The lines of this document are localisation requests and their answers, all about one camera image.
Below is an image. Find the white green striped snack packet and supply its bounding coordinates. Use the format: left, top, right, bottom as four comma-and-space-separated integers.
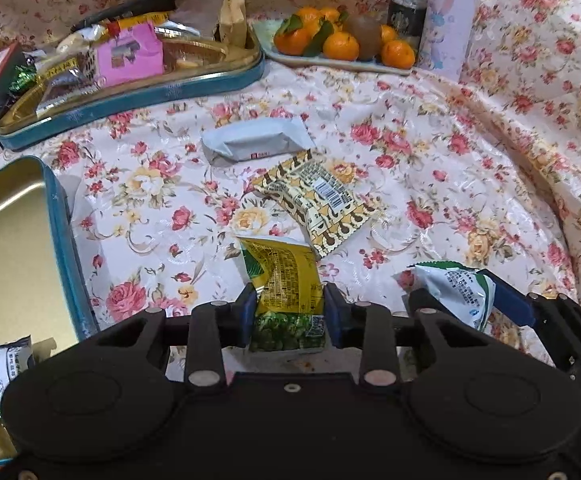
411, 260, 496, 332

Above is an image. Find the green pea yellow snack packet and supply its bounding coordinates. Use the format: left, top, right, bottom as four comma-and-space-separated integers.
238, 236, 327, 353

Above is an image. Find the white text snack packet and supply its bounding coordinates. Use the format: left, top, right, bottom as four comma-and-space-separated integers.
0, 336, 34, 403

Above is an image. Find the teal tin tray with snacks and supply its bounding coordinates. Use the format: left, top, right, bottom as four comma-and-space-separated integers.
0, 27, 263, 151

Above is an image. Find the yellow patterned biscuit packet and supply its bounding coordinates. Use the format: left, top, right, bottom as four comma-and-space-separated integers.
252, 151, 377, 258

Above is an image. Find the floral sofa cover cloth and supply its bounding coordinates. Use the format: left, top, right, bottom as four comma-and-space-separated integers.
0, 0, 581, 470

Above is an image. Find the pale grey snack bar packet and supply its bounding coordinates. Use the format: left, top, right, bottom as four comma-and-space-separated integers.
202, 117, 315, 162

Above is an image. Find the empty teal tin box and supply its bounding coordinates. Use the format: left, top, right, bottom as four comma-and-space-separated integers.
0, 156, 98, 465

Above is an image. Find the front right tangerine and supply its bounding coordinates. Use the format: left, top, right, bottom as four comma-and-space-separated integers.
381, 39, 415, 70

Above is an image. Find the front middle tangerine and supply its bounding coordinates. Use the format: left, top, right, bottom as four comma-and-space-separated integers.
322, 32, 360, 62

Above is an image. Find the left tangerine with leaf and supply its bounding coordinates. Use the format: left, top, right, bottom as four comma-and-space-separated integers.
273, 27, 312, 56

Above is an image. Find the brown kiwi fruit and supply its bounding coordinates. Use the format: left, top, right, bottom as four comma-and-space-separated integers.
344, 15, 383, 61

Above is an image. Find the dark starbucks coffee can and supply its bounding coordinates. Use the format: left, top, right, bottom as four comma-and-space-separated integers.
387, 0, 426, 52

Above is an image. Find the pink snack packet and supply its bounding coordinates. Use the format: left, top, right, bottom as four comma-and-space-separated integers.
94, 22, 164, 88

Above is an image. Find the pale fruit plate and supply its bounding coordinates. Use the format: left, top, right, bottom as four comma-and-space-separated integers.
252, 17, 420, 77

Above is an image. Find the brown paper snack bag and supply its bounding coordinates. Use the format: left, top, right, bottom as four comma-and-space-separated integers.
217, 0, 248, 48

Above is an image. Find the purple rabbit thermos bottle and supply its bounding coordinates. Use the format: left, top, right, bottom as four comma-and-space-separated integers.
417, 0, 477, 81

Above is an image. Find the black remote control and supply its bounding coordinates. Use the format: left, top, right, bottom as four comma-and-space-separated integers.
70, 0, 176, 32

